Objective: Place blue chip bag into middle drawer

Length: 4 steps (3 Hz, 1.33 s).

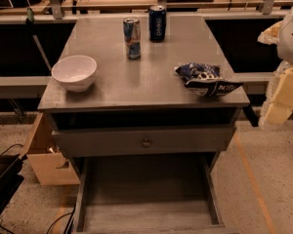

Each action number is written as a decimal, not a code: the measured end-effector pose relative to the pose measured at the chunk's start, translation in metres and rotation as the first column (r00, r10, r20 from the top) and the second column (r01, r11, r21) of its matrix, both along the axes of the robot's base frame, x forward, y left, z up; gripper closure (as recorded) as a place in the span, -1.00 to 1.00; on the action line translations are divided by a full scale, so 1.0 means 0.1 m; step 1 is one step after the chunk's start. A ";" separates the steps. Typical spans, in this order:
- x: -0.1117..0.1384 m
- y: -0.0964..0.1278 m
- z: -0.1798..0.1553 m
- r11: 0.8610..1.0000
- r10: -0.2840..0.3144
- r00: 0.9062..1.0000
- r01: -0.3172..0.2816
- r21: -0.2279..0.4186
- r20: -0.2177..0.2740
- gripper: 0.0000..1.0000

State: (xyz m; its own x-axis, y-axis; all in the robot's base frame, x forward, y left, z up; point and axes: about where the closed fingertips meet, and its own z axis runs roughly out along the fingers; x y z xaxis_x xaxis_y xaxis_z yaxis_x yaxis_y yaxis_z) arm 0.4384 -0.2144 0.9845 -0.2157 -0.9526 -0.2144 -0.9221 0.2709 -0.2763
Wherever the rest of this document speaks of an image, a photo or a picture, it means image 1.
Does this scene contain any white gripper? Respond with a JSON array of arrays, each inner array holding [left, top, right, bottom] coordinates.
[[258, 21, 293, 125]]

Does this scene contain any blue chip bag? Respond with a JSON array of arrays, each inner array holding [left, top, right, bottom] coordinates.
[[174, 62, 243, 98]]

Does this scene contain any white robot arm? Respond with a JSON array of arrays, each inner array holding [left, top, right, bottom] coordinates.
[[258, 7, 293, 128]]

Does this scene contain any round brass drawer knob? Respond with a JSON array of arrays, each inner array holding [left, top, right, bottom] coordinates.
[[142, 138, 151, 148]]

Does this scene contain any grey wooden drawer cabinet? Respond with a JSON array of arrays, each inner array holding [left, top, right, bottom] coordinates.
[[37, 14, 251, 234]]

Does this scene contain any grey open middle drawer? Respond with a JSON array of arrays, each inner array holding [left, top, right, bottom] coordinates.
[[71, 154, 238, 234]]

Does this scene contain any grey top drawer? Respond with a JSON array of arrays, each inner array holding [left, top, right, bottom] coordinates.
[[51, 107, 242, 159]]

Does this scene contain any blue pepsi can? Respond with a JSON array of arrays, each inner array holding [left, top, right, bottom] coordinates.
[[148, 5, 166, 42]]

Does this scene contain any silver blue energy drink can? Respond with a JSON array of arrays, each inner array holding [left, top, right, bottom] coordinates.
[[123, 17, 141, 59]]

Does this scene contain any white ceramic bowl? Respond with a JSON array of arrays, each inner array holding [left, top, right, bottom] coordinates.
[[51, 55, 97, 93]]

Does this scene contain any cardboard box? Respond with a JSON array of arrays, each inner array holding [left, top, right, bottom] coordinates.
[[21, 113, 80, 185]]

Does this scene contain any black bin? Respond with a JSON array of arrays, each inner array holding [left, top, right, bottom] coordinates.
[[0, 155, 23, 214]]

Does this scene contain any grey metal shelf rail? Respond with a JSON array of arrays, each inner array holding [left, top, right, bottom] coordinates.
[[0, 76, 51, 98]]

